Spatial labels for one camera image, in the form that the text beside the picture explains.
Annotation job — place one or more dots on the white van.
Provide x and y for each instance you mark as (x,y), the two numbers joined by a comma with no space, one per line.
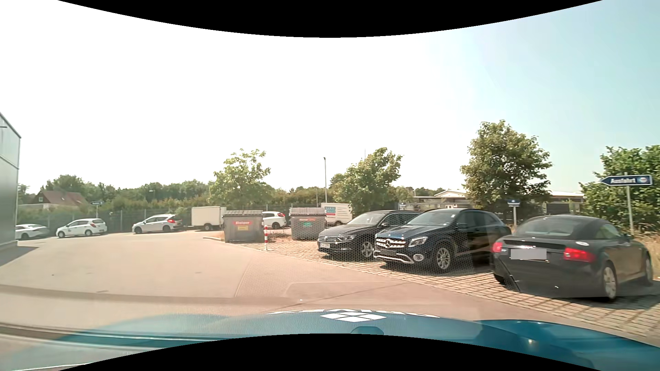
(338,212)

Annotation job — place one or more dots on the tree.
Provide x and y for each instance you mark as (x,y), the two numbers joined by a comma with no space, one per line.
(626,198)
(505,165)
(241,180)
(368,180)

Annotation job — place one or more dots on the grey waste container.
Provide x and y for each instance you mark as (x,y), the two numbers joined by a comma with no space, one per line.
(243,226)
(307,224)

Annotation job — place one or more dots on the black estate car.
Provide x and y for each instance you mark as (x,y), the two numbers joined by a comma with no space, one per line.
(356,234)

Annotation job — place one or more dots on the red white bollard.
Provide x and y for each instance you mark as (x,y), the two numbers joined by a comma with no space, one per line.
(266,238)

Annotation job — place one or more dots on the low flat-roofed building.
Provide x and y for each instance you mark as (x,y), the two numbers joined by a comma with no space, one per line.
(448,198)

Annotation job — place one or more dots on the dark blue SUV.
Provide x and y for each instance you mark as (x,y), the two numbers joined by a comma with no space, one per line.
(443,237)

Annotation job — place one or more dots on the white box trailer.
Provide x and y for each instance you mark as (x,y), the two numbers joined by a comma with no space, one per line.
(208,216)

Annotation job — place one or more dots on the car's own bonnet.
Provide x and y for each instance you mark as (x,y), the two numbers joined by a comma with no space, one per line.
(361,330)

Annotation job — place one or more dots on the reddish cobbled parking area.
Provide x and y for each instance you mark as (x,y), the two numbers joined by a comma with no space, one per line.
(464,286)

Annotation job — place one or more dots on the white hatchback car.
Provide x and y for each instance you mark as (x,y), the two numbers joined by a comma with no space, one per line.
(157,223)
(82,227)

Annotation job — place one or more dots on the small blue road sign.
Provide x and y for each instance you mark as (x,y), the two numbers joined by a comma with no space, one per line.
(513,204)

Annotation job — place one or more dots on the grey paved road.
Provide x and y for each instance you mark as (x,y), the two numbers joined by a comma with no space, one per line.
(154,263)

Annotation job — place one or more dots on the wood of trees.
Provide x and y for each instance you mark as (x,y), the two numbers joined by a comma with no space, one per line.
(129,193)

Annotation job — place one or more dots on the small arrow road sign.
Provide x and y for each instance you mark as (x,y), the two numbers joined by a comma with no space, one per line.
(96,203)

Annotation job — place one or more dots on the dark convertible car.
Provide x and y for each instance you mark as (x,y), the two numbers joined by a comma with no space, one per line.
(567,257)

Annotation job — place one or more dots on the house with brown roof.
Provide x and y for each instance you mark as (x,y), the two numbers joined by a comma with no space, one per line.
(59,198)

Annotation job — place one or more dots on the blue arrow road sign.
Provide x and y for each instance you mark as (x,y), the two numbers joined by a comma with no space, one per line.
(627,181)

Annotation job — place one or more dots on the grey building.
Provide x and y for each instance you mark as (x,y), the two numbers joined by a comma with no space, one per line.
(8,190)

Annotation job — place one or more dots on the lamp post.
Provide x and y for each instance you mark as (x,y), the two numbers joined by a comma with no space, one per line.
(325,180)

